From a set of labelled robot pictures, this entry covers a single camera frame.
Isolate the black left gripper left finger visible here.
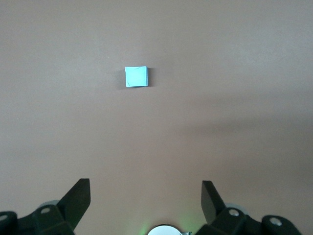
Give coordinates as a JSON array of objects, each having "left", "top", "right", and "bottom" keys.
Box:
[{"left": 0, "top": 178, "right": 91, "bottom": 235}]

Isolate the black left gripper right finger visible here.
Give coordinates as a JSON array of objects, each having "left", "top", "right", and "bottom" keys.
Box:
[{"left": 195, "top": 180, "right": 303, "bottom": 235}]

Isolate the light blue cube block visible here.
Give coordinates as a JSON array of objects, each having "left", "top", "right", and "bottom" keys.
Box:
[{"left": 124, "top": 65, "right": 149, "bottom": 88}]

